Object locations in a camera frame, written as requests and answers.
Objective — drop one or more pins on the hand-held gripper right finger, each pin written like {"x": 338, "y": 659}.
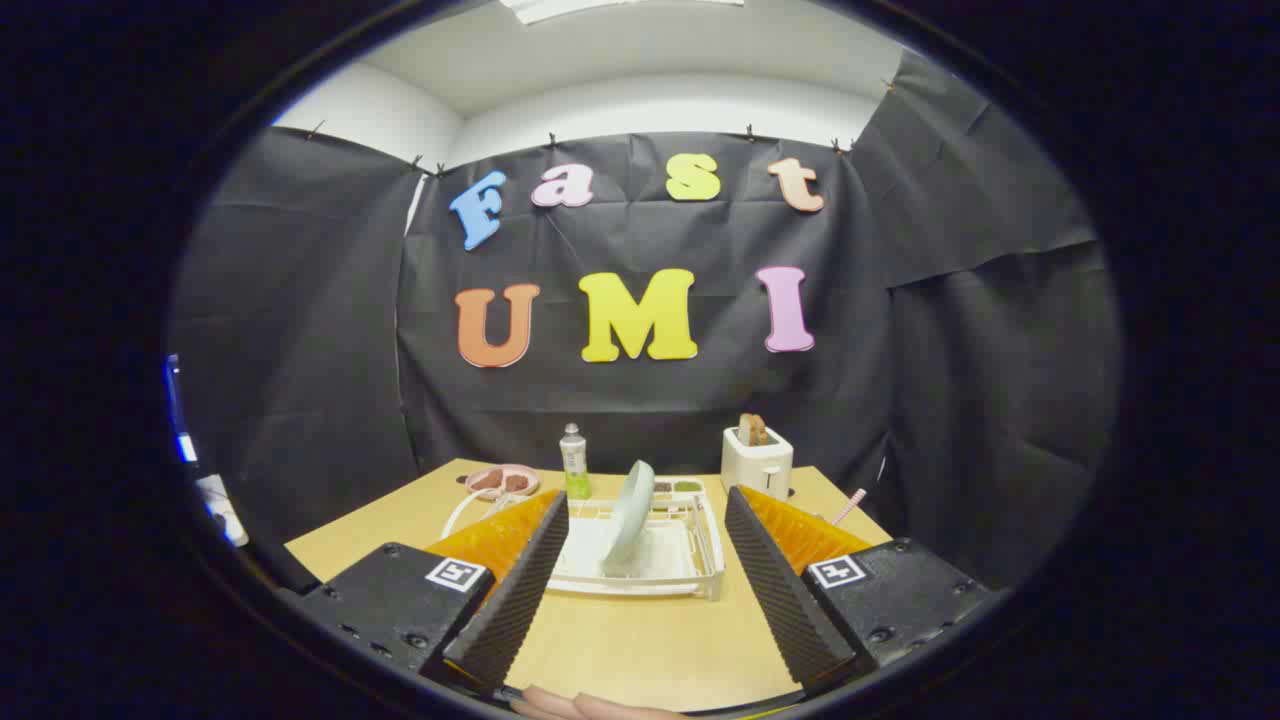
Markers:
{"x": 785, "y": 600}

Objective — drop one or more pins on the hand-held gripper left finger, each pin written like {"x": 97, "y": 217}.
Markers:
{"x": 510, "y": 600}

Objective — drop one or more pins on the white dish rack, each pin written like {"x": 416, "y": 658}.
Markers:
{"x": 665, "y": 562}

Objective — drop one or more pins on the light green plate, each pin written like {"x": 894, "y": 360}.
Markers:
{"x": 632, "y": 510}

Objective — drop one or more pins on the pink plate with food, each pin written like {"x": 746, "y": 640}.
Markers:
{"x": 503, "y": 482}

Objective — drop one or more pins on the green dish soap bottle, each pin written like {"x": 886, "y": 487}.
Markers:
{"x": 574, "y": 462}

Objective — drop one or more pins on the small white dish with food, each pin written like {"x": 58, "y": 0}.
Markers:
{"x": 680, "y": 487}

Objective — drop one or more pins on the white toaster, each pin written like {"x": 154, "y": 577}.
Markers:
{"x": 755, "y": 468}

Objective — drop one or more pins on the brown bread slice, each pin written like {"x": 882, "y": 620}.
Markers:
{"x": 752, "y": 430}

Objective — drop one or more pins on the white object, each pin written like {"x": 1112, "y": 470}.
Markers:
{"x": 222, "y": 508}

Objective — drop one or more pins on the blue lit screen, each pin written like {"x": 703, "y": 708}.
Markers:
{"x": 178, "y": 410}

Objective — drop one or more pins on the ceiling light panel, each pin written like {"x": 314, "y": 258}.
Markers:
{"x": 610, "y": 8}

